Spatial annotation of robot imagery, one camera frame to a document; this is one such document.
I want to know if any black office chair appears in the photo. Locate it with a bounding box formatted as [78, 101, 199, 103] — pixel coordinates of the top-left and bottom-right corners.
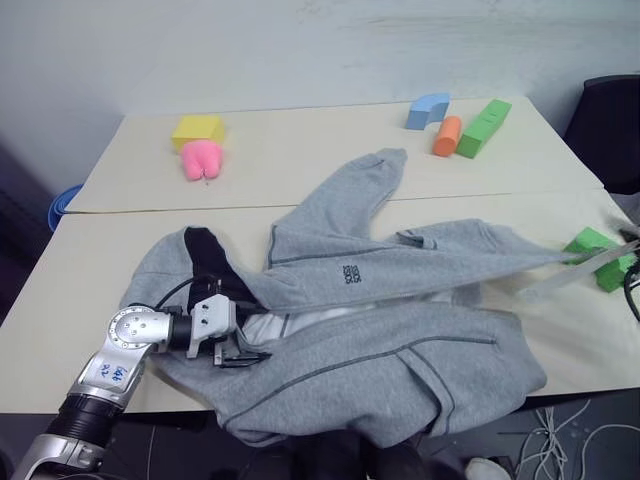
[563, 74, 640, 196]

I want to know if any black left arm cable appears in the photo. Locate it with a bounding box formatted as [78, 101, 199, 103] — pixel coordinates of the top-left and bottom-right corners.
[156, 274, 224, 314]

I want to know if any white cable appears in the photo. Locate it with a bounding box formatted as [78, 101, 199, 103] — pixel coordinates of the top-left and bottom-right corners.
[563, 422, 640, 480]
[513, 398, 594, 480]

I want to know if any gray zip hooded jacket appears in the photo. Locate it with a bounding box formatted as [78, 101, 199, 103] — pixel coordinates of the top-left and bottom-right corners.
[119, 147, 577, 449]

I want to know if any yellow foam cube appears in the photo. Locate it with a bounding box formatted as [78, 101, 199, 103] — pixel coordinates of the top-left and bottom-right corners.
[171, 115, 226, 154]

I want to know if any orange foam cylinder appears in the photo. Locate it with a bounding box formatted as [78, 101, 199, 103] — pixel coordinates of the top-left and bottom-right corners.
[432, 115, 464, 158]

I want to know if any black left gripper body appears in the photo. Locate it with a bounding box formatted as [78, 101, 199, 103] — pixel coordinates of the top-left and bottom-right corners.
[214, 298, 251, 369]

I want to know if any green foam bridge block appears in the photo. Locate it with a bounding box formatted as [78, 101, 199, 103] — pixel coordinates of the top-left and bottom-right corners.
[561, 226, 638, 294]

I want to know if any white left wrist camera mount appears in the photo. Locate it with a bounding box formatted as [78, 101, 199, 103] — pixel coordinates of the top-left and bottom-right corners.
[186, 294, 237, 359]

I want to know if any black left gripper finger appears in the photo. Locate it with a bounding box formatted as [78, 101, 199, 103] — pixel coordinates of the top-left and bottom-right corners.
[224, 351, 274, 369]
[239, 299, 276, 321]

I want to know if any white rounded object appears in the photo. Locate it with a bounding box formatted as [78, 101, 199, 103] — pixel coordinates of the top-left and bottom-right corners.
[464, 456, 512, 480]

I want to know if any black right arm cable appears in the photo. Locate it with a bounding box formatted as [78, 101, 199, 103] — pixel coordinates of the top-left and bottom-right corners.
[621, 263, 640, 322]

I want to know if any blue round container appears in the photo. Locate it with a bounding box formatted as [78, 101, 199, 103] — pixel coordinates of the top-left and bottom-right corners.
[47, 183, 84, 233]

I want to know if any blue curved foam block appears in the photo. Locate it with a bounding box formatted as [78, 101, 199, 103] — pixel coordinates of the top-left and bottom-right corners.
[405, 92, 453, 132]

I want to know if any pink plush toy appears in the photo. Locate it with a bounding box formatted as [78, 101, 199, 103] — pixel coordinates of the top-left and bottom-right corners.
[180, 140, 223, 182]

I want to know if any long green foam block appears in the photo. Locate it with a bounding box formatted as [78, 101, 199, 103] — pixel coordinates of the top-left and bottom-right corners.
[455, 98, 514, 161]

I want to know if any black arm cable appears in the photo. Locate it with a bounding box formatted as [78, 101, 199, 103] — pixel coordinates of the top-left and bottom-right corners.
[156, 274, 224, 314]
[621, 263, 640, 322]

